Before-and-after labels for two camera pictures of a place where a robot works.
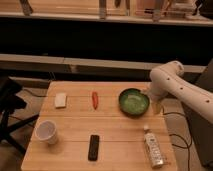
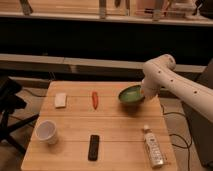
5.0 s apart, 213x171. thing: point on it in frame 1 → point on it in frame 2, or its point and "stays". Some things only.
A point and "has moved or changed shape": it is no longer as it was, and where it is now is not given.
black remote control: (93, 148) stays
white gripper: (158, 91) → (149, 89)
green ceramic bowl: (133, 103) has moved or changed shape
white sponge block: (60, 100) stays
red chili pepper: (95, 99) stays
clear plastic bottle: (153, 147) stays
